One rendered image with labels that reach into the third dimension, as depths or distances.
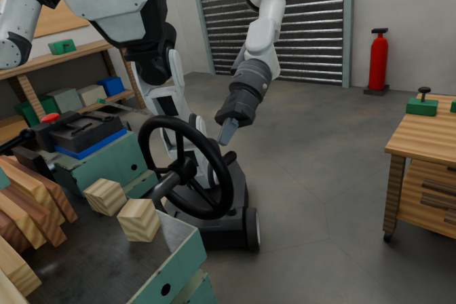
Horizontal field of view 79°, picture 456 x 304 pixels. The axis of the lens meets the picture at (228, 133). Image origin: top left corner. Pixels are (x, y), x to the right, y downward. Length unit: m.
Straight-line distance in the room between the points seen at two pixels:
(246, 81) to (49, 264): 0.48
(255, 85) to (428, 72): 2.57
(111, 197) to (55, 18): 3.55
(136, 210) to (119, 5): 0.64
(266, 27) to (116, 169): 0.47
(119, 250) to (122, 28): 0.70
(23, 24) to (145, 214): 0.73
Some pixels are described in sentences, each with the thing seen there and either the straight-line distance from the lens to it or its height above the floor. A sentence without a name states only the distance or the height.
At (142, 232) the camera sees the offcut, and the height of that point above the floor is 0.92.
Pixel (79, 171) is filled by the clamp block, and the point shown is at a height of 0.95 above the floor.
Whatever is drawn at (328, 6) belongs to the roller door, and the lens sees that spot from 3.20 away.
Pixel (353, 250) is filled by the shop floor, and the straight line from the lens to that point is 1.52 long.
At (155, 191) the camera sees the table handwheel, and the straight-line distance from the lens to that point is 0.62.
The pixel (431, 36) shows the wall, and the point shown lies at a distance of 3.03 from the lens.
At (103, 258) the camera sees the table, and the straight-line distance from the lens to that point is 0.42.
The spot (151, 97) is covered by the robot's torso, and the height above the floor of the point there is 0.84.
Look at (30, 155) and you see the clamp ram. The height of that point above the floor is 0.99.
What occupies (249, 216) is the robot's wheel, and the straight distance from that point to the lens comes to 1.39.
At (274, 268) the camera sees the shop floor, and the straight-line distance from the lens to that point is 1.45.
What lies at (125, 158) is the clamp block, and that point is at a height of 0.92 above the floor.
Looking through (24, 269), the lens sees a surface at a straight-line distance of 0.42.
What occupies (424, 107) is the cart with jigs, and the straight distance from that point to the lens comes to 1.49.
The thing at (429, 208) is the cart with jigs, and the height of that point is 0.18.
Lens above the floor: 1.18
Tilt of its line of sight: 27 degrees down
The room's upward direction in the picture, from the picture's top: 11 degrees counter-clockwise
